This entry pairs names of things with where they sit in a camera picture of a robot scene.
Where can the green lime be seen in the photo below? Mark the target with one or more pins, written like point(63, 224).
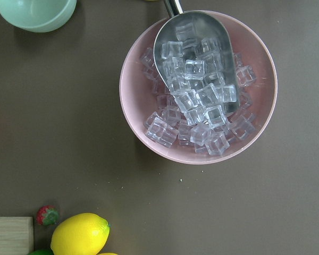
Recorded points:
point(41, 252)

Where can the yellow lemon far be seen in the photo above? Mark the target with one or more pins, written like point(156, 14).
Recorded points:
point(84, 233)

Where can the steel ice scoop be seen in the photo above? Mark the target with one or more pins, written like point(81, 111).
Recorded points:
point(204, 26)

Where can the yellow lemon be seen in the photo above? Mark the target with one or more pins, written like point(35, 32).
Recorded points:
point(107, 253)
point(84, 233)

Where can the green bowl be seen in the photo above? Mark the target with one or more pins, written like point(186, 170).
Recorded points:
point(37, 15)

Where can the yellow lemon near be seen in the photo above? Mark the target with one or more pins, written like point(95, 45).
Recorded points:
point(107, 253)

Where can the red strawberry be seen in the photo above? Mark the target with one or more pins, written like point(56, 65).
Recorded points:
point(47, 215)

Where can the wooden cutting board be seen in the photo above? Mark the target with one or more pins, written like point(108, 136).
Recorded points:
point(16, 235)

